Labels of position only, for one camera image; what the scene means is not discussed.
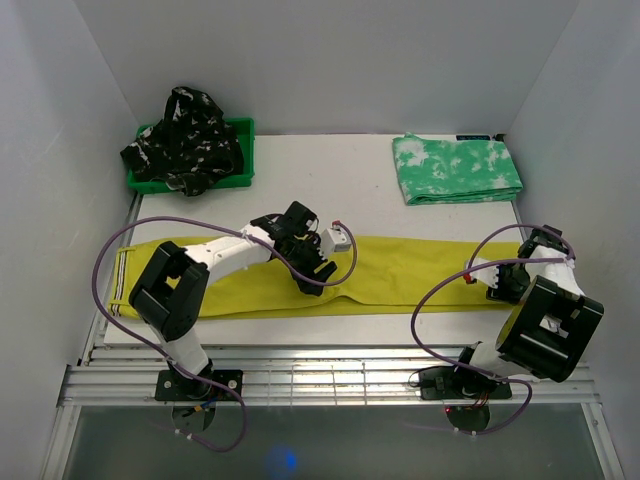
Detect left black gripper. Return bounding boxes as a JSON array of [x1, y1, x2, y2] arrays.
[[284, 234, 336, 297]]

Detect green white tie-dye folded garment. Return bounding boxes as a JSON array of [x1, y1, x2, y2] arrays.
[[392, 133, 523, 206]]

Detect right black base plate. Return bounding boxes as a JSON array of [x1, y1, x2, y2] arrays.
[[418, 366, 512, 400]]

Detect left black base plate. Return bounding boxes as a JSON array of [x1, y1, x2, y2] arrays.
[[154, 369, 244, 403]]

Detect yellow trousers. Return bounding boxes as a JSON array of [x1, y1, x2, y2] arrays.
[[107, 236, 509, 320]]

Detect black white patterned garment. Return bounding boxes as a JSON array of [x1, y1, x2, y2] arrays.
[[120, 86, 245, 196]]

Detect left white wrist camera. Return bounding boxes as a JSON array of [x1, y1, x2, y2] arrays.
[[320, 222, 352, 258]]

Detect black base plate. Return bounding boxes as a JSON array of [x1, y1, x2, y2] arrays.
[[154, 369, 244, 403], [418, 366, 512, 400]]

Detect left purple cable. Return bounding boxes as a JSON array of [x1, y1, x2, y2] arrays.
[[93, 214, 359, 454]]

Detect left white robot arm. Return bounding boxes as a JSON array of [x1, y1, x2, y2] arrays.
[[129, 201, 351, 400]]

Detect aluminium rail frame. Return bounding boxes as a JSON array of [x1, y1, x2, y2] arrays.
[[40, 194, 626, 480]]

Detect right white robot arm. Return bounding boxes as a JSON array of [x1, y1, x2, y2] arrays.
[[451, 225, 605, 397]]

